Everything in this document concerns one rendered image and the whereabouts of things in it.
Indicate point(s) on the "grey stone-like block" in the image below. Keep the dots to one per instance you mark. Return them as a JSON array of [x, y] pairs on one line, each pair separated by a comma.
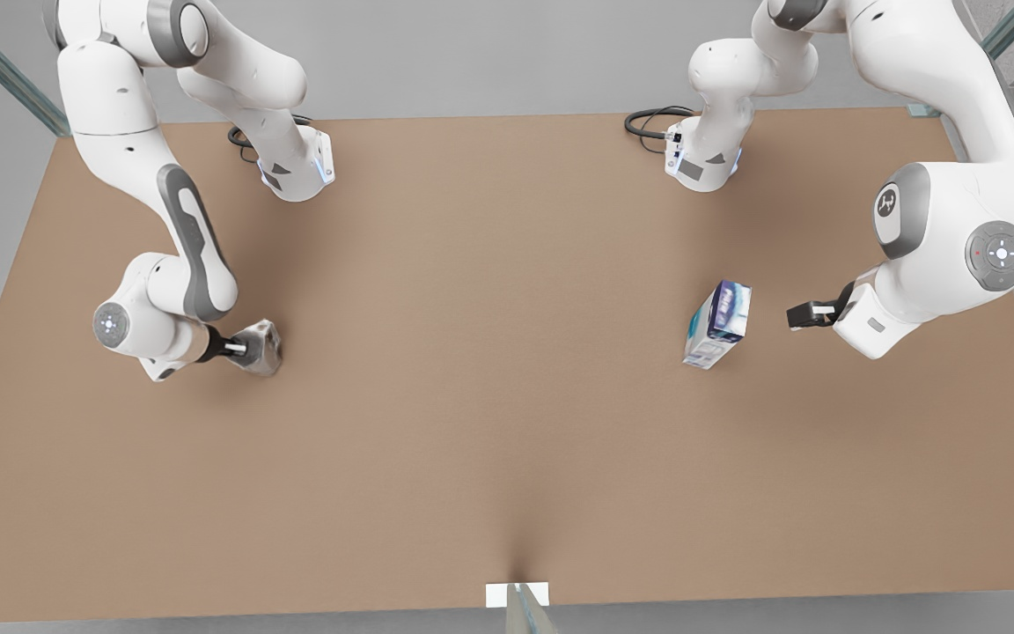
[[262, 348]]

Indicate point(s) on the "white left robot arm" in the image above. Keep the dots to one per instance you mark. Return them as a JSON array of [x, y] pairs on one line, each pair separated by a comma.
[[938, 79]]

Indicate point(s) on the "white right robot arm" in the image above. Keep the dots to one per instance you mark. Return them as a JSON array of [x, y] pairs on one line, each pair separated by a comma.
[[111, 97]]

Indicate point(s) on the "blue and white carton box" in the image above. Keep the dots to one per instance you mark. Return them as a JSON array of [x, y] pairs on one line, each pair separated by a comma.
[[718, 324]]

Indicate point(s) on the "silver frame post with white foot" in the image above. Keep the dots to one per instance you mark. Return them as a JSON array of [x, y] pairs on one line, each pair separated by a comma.
[[520, 608]]

